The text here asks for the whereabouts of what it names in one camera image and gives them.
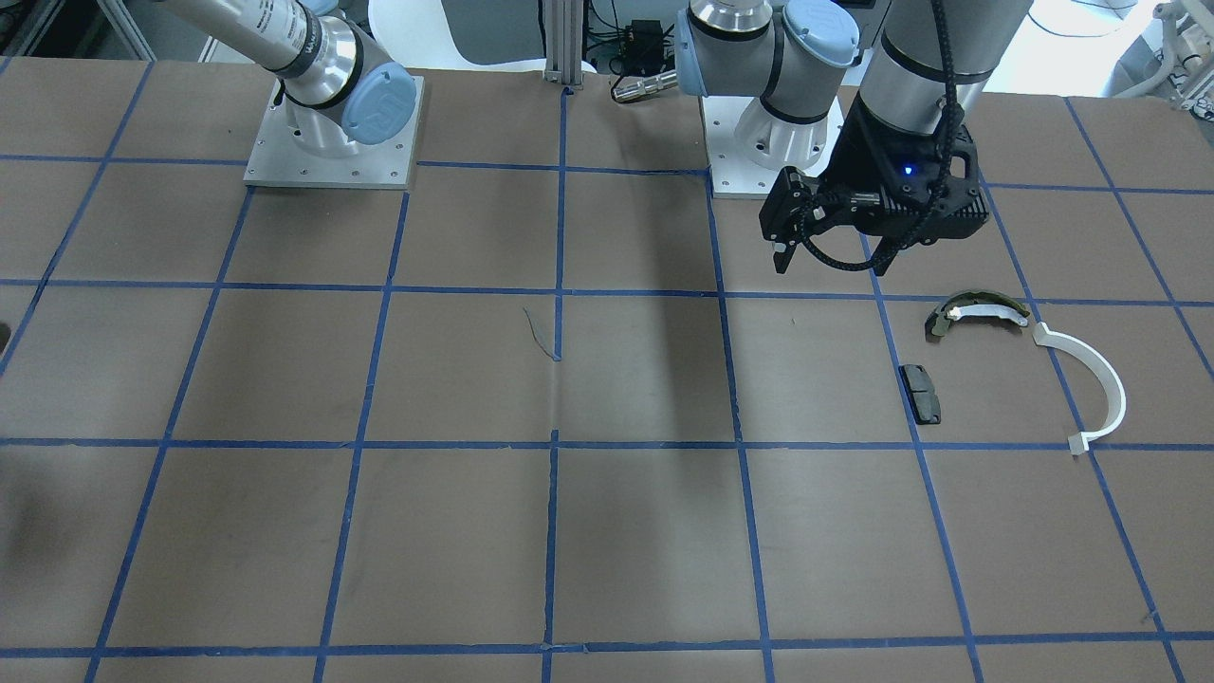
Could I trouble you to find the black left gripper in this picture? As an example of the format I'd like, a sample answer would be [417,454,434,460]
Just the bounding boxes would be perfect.
[823,97,989,245]

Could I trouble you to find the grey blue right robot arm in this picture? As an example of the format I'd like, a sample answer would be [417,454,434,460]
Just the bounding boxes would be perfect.
[161,1,419,144]

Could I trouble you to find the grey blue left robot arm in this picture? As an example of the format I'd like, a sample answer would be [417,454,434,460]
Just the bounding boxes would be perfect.
[673,1,1031,258]

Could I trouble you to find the green curved brake shoe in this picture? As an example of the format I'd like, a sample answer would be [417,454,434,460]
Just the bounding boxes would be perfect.
[925,289,1032,338]

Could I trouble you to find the grey brake pad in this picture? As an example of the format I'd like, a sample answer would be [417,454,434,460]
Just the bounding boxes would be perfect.
[898,363,943,425]

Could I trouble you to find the white curved plastic part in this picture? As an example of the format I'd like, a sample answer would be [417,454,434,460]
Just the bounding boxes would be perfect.
[1032,321,1128,456]

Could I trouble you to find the loose blue tape thread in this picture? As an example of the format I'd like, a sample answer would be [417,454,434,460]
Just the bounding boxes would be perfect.
[522,306,560,362]

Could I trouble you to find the white plastic chair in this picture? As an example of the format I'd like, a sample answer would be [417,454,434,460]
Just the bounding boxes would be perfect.
[368,1,545,74]

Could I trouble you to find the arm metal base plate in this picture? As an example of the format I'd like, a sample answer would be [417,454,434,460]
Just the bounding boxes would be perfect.
[244,75,426,190]
[700,97,844,199]

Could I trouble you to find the aluminium frame post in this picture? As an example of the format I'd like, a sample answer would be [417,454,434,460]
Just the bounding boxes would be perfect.
[541,0,585,90]

